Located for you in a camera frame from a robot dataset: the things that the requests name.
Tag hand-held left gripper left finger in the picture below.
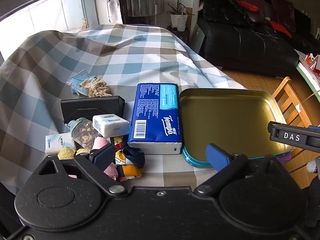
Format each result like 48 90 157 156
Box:
35 143 128 197

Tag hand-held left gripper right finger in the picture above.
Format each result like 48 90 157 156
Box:
194 144 298 197

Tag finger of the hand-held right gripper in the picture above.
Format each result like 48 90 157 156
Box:
267 121 320 153

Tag cartoon printed cloth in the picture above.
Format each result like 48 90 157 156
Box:
110 135 142 182

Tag dark blue cloth band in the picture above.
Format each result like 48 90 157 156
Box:
122 147 146 168

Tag white pocket tissue pack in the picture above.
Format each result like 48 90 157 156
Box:
92 114 130 138

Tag light blue herb sachet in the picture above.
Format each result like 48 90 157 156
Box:
67 117 97 151

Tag gold metal tray teal rim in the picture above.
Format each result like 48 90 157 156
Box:
179 88 293 168

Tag white tissue packet blue logo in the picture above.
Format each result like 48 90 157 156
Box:
45 133 76 155

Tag cream lace cloth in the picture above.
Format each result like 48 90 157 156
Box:
78 76 112 98

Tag blue face mask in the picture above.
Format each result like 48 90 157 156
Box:
66 69 91 97

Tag wooden chair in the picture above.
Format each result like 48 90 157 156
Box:
271 77 314 158

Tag black triangular case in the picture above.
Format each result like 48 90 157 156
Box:
60 95 125 124

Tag light green coffee table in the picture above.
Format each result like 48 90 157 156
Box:
295 49 320 96

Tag large blue tissue pack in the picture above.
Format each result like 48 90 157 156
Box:
127 82 184 155

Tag red and white boxes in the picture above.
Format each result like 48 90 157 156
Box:
301 53 320 76

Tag checked tablecloth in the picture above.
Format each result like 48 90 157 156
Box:
0 24 250 195

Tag black leather sofa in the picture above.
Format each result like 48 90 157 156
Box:
197 0 320 78

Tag bright red cushion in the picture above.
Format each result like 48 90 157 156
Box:
267 19 292 38
236 0 260 12

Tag grey leaning panel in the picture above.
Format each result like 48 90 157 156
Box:
189 22 207 54

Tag dark plant stand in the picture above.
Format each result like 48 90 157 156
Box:
166 25 191 44

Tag dark red pillow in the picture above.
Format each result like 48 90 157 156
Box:
271 0 296 26

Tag potted plant white pot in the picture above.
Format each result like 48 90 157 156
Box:
166 0 196 32

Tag round metal side table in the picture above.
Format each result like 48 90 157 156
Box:
118 0 171 26

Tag patterned curtain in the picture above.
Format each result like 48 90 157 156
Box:
104 0 123 24

